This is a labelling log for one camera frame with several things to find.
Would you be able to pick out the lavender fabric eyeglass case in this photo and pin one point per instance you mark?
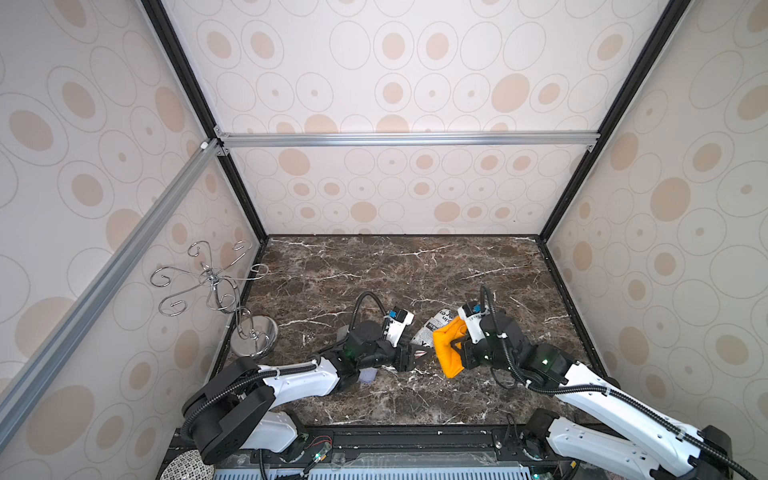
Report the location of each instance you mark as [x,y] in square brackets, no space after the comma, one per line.
[367,375]

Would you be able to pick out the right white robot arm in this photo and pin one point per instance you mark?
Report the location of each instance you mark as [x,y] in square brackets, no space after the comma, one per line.
[643,443]

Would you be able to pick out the dark grey eyeglass case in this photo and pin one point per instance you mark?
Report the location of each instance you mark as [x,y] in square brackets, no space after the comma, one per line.
[342,333]

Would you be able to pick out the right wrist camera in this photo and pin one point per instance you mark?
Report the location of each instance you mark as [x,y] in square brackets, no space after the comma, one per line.
[471,314]

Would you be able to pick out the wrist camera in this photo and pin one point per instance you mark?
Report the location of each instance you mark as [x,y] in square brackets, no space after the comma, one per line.
[471,314]
[395,323]

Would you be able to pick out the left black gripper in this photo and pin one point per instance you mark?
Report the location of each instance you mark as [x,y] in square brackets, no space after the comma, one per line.
[404,365]

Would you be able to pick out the silver diagonal frame bar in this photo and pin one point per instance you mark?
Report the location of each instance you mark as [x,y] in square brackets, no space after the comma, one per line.
[47,362]

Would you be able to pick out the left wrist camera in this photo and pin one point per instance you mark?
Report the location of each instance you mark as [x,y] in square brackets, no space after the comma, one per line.
[395,323]

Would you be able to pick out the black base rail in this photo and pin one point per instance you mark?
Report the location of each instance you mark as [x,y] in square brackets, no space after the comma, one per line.
[401,452]

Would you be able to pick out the orange microfiber cloth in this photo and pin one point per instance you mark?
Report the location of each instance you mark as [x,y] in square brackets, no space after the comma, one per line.
[447,344]

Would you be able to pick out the silver horizontal frame bar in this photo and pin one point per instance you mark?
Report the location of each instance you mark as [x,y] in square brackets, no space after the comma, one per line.
[227,141]

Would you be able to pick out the chrome wire cup stand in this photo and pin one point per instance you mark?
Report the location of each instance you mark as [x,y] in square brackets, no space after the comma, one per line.
[254,336]

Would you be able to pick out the round patterned disc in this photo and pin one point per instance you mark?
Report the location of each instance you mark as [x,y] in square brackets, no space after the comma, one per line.
[188,466]

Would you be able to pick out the newspaper print eyeglass case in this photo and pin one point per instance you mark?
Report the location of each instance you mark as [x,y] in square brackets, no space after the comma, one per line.
[424,336]

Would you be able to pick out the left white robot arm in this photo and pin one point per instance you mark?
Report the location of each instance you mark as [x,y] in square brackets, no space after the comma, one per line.
[235,409]

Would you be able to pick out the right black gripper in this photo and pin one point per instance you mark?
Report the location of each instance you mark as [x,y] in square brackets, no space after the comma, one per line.
[471,349]

